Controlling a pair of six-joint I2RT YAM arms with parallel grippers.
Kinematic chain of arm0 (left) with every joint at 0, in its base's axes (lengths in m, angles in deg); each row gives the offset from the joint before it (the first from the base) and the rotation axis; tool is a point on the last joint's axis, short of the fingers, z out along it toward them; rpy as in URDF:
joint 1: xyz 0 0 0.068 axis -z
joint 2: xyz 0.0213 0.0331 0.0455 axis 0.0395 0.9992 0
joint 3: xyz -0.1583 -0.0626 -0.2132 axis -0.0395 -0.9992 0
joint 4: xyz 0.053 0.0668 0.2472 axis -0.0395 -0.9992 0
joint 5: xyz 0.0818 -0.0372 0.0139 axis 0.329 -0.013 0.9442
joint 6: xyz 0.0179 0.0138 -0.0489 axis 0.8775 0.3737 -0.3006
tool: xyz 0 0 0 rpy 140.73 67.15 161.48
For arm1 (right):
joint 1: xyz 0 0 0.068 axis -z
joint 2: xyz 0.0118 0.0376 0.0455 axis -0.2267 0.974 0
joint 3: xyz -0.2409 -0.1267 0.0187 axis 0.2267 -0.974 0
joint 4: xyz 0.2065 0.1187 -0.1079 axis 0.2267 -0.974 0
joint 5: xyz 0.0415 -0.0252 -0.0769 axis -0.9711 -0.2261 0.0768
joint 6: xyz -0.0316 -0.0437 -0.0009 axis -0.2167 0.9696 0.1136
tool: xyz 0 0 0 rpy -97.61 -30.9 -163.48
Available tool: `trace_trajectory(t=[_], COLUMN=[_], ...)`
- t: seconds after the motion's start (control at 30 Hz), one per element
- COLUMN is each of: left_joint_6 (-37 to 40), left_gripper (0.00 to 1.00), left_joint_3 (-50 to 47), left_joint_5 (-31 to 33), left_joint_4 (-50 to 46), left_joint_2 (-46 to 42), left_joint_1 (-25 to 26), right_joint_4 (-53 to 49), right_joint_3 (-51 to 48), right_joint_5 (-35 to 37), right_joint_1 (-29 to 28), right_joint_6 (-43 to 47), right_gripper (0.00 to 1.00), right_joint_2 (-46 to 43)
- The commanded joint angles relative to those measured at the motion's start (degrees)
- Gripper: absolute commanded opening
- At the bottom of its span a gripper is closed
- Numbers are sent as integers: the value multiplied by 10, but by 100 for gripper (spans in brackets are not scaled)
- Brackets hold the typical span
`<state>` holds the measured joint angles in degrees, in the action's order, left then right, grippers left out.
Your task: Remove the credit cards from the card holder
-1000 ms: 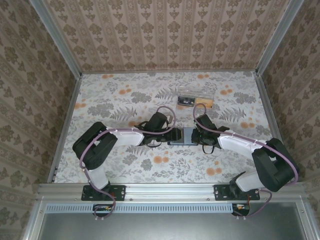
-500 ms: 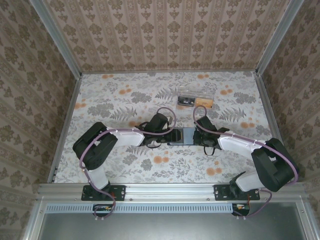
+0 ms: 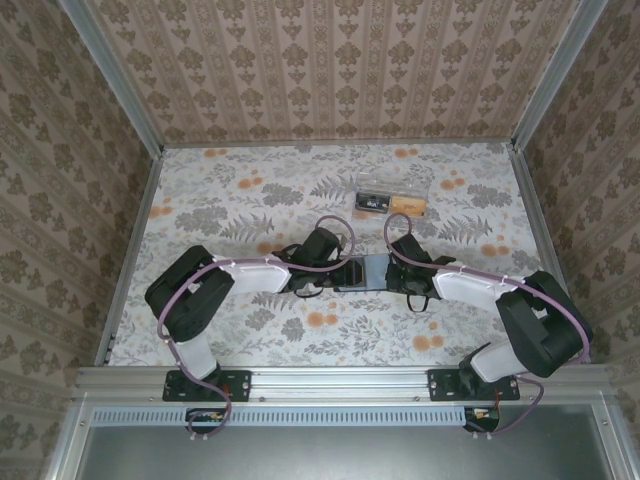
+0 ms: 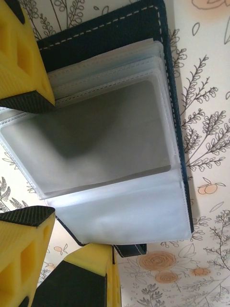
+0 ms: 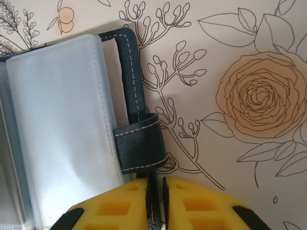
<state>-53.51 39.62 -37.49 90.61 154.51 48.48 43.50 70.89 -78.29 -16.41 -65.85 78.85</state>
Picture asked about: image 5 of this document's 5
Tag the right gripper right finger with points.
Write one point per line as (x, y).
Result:
(204, 210)

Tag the navy blue card holder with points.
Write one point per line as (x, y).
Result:
(134, 95)

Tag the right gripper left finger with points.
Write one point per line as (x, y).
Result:
(108, 210)

